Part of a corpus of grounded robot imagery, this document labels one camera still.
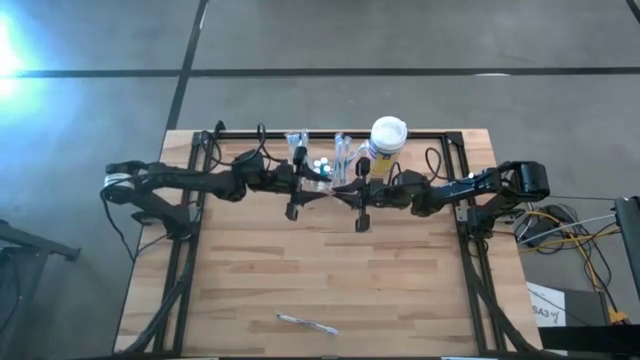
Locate black floor cable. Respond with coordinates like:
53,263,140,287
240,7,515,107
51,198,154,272
519,194,615,297

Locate black aluminium table frame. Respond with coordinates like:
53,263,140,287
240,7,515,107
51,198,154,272
113,119,546,360

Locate wrapped dark handled toothbrush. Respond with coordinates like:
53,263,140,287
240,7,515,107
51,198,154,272
275,311,340,336

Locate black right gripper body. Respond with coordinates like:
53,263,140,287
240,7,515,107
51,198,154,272
354,156,396,234

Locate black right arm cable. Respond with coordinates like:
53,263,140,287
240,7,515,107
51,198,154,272
423,146,446,177

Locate black power adapter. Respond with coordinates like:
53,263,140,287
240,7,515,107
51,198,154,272
522,204,571,246

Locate white paper sign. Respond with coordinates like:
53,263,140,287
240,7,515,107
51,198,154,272
527,281,567,329

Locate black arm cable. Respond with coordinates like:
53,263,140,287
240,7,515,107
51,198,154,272
423,146,446,177
197,121,281,174

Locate white floor cable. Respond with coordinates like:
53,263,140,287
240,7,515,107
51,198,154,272
517,213,619,247

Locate black furniture base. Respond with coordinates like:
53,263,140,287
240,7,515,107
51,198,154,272
0,218,81,360

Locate yellow floor cable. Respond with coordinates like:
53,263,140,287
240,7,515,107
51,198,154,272
519,209,621,316

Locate purple toothbrush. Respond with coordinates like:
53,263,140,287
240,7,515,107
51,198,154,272
342,133,354,184

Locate yellow wipes canister white lid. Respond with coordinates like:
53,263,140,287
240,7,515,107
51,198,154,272
367,115,409,177

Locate black equipment stand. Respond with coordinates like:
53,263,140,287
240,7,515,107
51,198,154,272
613,196,640,301

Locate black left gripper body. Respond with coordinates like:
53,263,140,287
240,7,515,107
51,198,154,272
272,145,308,222

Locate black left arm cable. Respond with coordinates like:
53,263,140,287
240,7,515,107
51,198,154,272
197,121,281,174

